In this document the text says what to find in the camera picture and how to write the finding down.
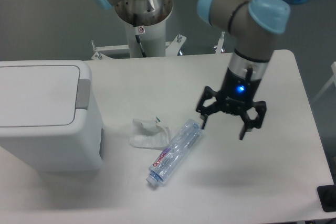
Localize black clamp at table edge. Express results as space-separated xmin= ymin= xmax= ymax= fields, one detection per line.
xmin=317 ymin=185 xmax=335 ymax=212

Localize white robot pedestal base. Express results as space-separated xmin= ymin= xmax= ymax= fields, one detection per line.
xmin=91 ymin=0 xmax=186 ymax=60

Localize black cable on pedestal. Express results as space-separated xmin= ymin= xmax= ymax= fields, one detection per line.
xmin=132 ymin=14 xmax=146 ymax=58

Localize white push-button trash can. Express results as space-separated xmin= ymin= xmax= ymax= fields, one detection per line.
xmin=1 ymin=60 xmax=103 ymax=172

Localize white frame at right edge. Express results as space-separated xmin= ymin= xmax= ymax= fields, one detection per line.
xmin=312 ymin=61 xmax=336 ymax=103

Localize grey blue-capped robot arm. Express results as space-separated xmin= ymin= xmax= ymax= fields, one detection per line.
xmin=94 ymin=0 xmax=290 ymax=136

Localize clear plastic water bottle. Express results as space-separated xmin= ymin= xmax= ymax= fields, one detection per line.
xmin=146 ymin=120 xmax=203 ymax=188

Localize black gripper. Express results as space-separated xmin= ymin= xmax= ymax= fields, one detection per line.
xmin=195 ymin=66 xmax=267 ymax=141

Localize crumpled white tissue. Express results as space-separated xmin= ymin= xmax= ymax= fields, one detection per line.
xmin=129 ymin=117 xmax=170 ymax=150

